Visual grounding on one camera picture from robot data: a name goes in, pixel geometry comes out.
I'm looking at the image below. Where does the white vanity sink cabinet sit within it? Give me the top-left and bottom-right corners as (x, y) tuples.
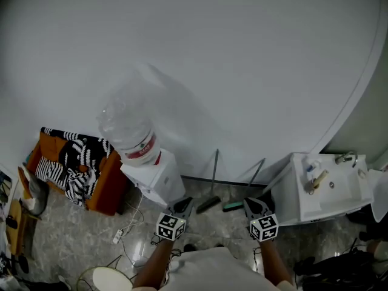
(270, 152), (374, 227)

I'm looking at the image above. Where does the green head broom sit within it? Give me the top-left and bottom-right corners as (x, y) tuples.
(222, 158), (266, 213)

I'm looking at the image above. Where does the clear water bottle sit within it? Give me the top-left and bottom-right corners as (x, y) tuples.
(96, 100), (161, 167)

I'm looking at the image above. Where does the orange armchair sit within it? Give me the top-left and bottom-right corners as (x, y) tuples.
(25, 131), (128, 216)

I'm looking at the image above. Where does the person's left forearm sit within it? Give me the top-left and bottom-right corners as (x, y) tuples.
(133, 238), (175, 287)

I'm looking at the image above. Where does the cluttered white shelf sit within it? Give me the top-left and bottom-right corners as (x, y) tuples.
(0, 165), (15, 212)

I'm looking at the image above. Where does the white toilet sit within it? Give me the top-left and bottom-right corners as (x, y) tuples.
(368, 168), (388, 223)

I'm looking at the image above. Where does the wooden stool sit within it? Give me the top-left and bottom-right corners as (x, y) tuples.
(5, 199), (42, 256)

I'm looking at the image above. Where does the chrome faucet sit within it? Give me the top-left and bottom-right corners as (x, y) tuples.
(335, 150), (358, 168)

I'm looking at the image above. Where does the tan brush cup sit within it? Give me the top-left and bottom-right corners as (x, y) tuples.
(304, 169), (330, 195)

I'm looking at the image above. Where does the person's right forearm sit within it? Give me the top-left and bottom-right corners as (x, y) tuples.
(259, 238), (293, 284)

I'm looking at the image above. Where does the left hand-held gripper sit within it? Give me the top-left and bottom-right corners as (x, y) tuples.
(156, 196), (195, 242)

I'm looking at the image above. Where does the gold wire side table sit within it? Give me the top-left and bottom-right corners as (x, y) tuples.
(75, 255), (134, 291)

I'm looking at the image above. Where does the grey broom with metal handle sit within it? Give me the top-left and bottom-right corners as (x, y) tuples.
(196, 149), (222, 215)

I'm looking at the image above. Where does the black white striped blanket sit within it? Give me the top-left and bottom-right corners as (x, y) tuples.
(35, 127), (115, 207)

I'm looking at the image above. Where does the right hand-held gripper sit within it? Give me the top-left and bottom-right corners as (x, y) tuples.
(242, 196), (279, 243)

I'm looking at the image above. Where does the grey orange cushion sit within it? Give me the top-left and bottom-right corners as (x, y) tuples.
(18, 162), (50, 216)

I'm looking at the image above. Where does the white toothbrush cup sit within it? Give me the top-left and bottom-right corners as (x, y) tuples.
(305, 159), (322, 173)

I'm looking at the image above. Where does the white power cable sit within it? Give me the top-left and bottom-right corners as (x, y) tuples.
(119, 192), (146, 235)

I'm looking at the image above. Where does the person's white shirt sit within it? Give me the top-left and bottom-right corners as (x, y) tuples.
(157, 247), (298, 291)

